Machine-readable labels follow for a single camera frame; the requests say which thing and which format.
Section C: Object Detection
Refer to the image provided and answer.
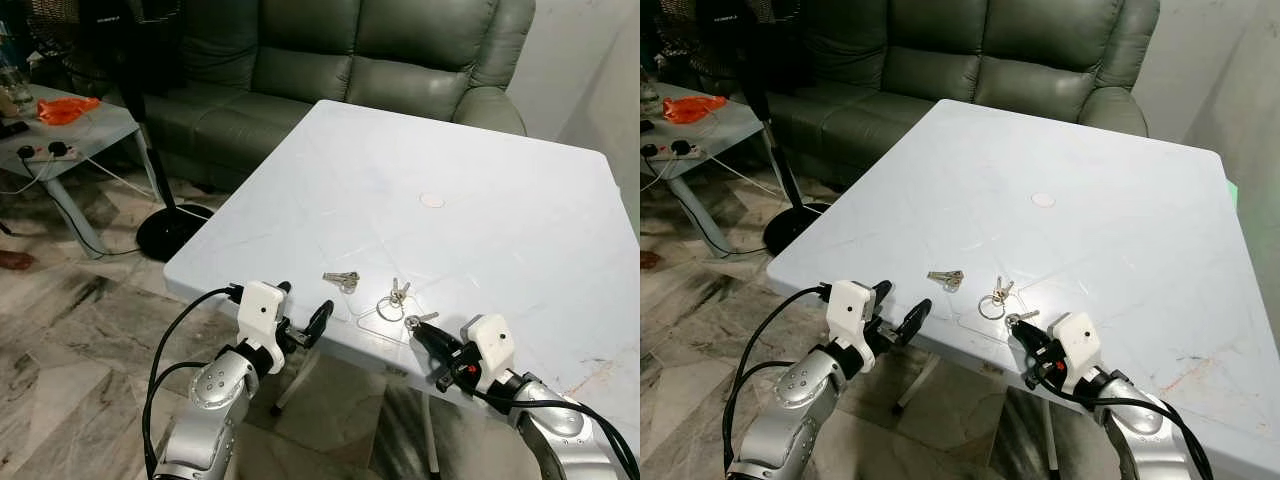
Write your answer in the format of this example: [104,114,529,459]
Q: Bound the white plastic folding table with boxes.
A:
[766,98,1280,480]
[163,98,641,479]

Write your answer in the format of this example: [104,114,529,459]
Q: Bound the grey side table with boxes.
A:
[0,85,161,259]
[640,85,771,251]

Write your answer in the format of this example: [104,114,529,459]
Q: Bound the white power strip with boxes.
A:
[15,142,81,164]
[642,139,706,162]

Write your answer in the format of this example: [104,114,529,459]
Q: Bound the orange plastic bag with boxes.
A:
[662,95,728,125]
[37,96,101,126]

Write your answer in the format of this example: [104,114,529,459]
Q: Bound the green leather sofa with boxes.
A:
[690,0,1161,191]
[60,0,538,196]

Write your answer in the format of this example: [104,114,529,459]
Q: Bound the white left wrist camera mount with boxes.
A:
[238,282,291,373]
[826,280,879,349]

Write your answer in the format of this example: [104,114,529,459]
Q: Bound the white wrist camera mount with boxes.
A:
[826,280,879,349]
[238,282,291,373]
[1050,312,1103,371]
[462,314,516,393]

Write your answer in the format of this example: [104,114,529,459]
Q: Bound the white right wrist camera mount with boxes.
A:
[1050,312,1103,371]
[462,314,516,393]

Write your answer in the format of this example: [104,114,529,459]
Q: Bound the silver keys on large ring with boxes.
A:
[376,278,413,323]
[978,278,1017,321]

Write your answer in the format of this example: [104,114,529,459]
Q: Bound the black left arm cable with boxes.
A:
[722,284,833,479]
[142,286,246,480]

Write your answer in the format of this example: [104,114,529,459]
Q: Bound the black pedestal fan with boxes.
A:
[25,0,216,263]
[655,0,836,256]

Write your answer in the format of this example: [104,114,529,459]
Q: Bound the white power cable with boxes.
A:
[703,150,806,203]
[78,152,213,219]

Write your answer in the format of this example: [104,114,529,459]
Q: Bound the black floor cable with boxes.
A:
[42,180,143,258]
[688,182,773,255]

